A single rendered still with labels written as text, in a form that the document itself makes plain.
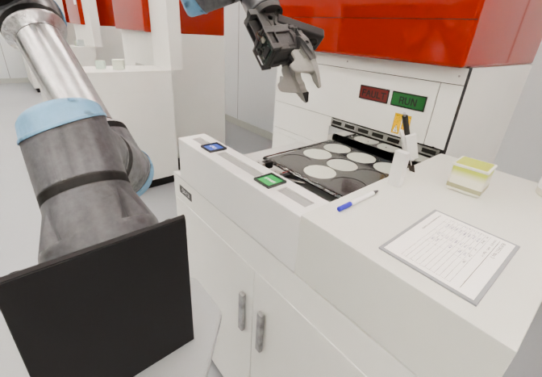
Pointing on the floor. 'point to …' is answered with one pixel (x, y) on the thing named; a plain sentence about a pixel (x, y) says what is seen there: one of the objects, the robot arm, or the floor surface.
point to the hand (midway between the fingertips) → (313, 89)
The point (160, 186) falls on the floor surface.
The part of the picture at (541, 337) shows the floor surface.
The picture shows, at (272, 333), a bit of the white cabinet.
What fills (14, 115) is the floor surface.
